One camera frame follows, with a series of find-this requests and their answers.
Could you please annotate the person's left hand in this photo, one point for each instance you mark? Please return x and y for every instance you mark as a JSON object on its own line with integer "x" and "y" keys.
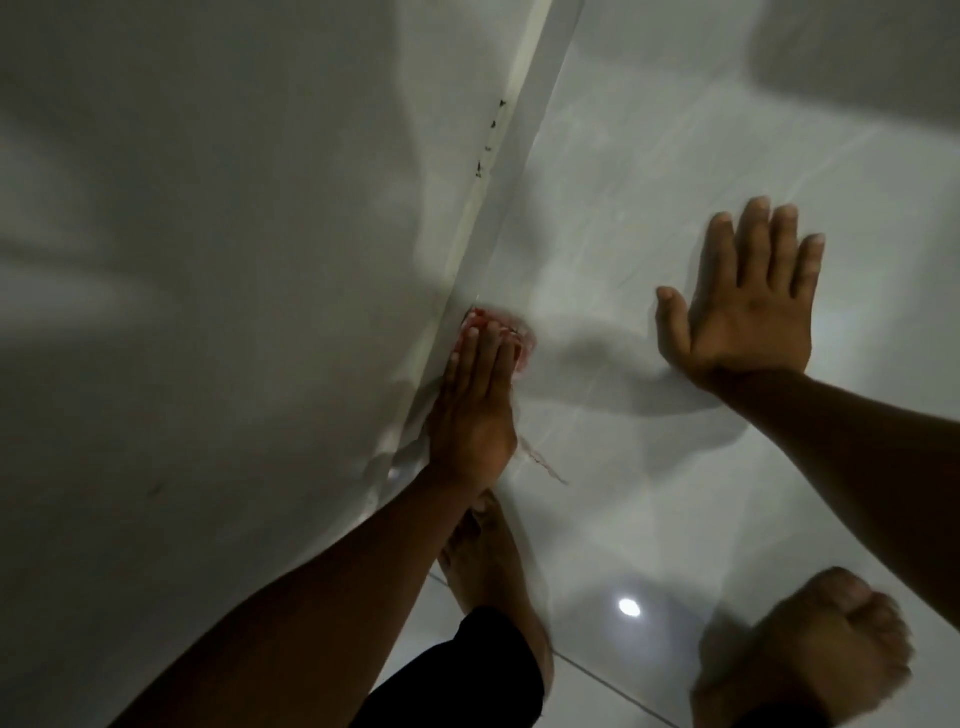
{"x": 472, "y": 420}

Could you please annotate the person's right hand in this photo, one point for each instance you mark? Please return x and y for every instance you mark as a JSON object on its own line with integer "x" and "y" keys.
{"x": 750, "y": 322}

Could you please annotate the person's right little finger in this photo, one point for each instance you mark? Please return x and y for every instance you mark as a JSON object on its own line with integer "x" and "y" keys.
{"x": 808, "y": 274}

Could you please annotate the person's foot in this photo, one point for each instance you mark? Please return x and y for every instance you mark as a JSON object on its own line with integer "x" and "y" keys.
{"x": 491, "y": 570}
{"x": 817, "y": 645}

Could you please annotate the person's right foot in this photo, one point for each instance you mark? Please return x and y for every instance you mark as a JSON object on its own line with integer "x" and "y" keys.
{"x": 817, "y": 645}

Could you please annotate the person's left foot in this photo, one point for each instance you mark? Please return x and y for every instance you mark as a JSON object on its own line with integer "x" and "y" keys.
{"x": 491, "y": 570}

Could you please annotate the black trouser leg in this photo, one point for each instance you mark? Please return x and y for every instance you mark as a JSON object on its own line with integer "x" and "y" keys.
{"x": 465, "y": 675}

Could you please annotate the person's right middle finger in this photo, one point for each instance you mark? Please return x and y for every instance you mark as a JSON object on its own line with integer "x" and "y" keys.
{"x": 754, "y": 244}

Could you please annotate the person's left forearm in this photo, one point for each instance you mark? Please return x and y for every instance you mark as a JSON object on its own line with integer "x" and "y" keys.
{"x": 315, "y": 600}

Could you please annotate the pink cleaning cloth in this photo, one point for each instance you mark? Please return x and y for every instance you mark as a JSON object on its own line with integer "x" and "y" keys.
{"x": 525, "y": 341}

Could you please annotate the white skirting board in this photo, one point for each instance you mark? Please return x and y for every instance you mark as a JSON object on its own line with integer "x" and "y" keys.
{"x": 495, "y": 187}

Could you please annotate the person's right forearm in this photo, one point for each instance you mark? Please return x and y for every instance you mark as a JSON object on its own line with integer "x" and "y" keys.
{"x": 862, "y": 465}

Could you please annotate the person's right thumb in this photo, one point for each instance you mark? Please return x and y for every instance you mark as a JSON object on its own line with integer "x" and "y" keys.
{"x": 673, "y": 322}

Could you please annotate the person's left fingers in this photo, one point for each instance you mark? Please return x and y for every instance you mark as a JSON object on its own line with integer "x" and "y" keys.
{"x": 480, "y": 358}

